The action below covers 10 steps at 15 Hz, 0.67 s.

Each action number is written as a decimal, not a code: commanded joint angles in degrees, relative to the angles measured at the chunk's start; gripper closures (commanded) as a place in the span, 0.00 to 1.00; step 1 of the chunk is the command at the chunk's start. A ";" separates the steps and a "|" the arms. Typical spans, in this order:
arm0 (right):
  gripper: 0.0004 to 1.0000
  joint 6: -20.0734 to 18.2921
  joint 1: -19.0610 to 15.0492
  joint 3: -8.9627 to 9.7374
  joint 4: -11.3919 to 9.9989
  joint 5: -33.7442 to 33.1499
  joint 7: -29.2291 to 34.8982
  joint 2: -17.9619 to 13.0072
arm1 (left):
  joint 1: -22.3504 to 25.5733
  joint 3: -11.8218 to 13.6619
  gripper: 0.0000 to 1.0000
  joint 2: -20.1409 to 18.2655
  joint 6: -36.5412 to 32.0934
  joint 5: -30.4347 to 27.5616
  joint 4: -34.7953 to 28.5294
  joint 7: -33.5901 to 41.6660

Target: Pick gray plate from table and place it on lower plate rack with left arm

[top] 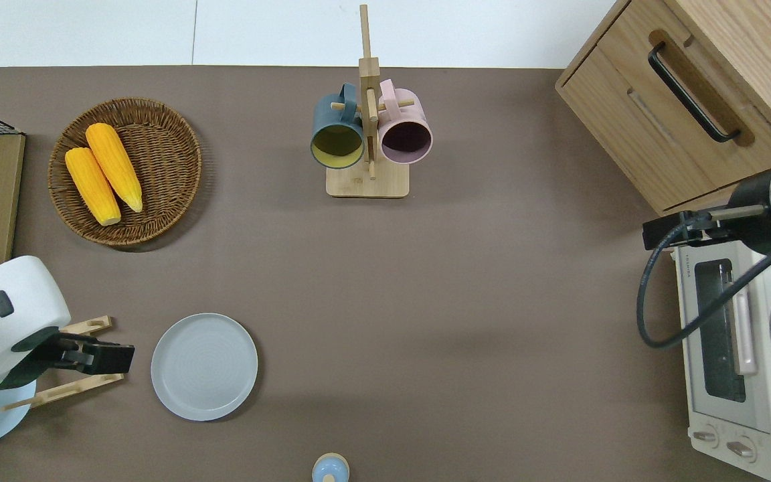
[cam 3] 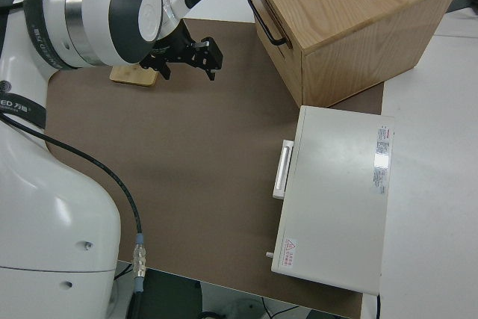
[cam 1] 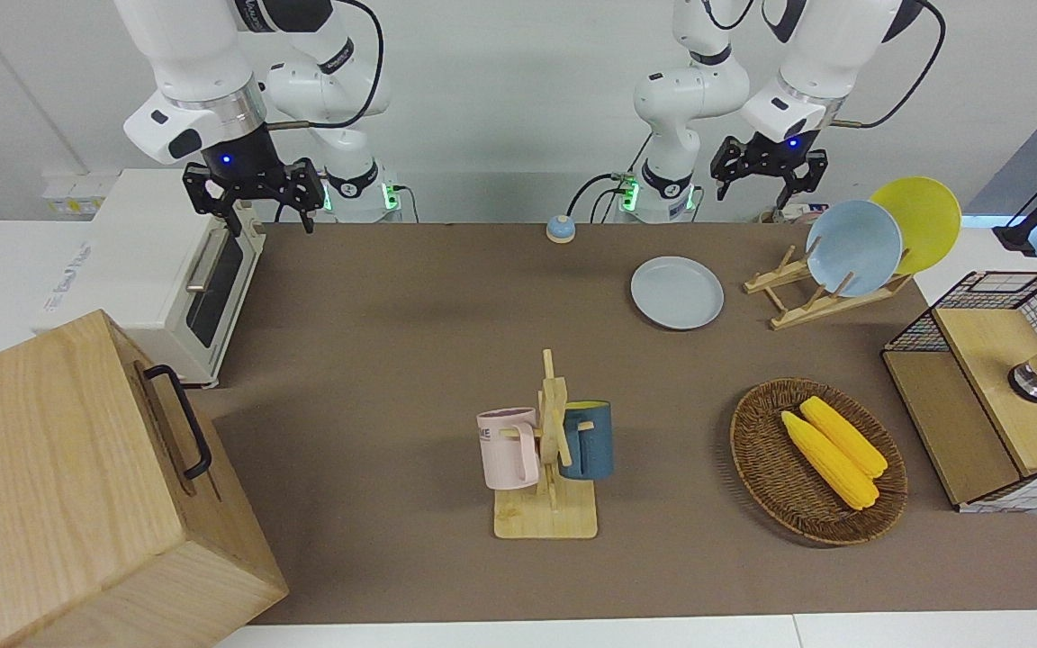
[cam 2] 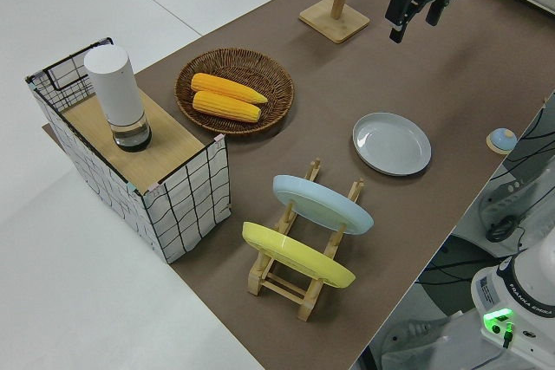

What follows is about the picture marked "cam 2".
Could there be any gray plate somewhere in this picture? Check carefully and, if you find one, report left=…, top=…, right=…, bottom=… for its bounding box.
left=351, top=112, right=433, bottom=177

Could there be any light blue plate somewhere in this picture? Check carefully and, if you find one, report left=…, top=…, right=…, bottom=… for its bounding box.
left=271, top=174, right=375, bottom=237

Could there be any yellow plate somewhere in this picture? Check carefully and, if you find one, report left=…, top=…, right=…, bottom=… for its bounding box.
left=241, top=221, right=357, bottom=289

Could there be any wooden plate rack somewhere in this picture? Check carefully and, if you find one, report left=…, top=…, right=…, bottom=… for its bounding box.
left=246, top=157, right=366, bottom=322

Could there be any wooden mug tree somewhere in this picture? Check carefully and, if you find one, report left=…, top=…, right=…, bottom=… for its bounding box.
left=297, top=0, right=378, bottom=45

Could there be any blue call bell wooden base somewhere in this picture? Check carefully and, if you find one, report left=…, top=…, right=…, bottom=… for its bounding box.
left=485, top=127, right=517, bottom=155

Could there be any round brown wicker basket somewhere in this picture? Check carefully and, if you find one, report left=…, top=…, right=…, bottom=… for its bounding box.
left=174, top=48, right=296, bottom=136

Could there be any yellow corn cob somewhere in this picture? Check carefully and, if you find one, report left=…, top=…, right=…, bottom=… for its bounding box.
left=190, top=73, right=269, bottom=106
left=192, top=90, right=263, bottom=124

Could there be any brown table mat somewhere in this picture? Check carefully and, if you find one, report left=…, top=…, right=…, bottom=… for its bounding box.
left=41, top=0, right=555, bottom=370

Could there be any light wooden board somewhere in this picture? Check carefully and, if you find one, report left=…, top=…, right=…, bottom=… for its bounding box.
left=62, top=92, right=205, bottom=185

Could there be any white cylinder with clear base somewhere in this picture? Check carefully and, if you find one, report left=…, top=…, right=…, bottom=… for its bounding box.
left=83, top=43, right=153, bottom=153

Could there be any black coiled cable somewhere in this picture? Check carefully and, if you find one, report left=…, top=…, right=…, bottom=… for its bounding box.
left=485, top=217, right=521, bottom=243

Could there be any wire basket with white paper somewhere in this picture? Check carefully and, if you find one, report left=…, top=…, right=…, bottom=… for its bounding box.
left=24, top=36, right=231, bottom=265

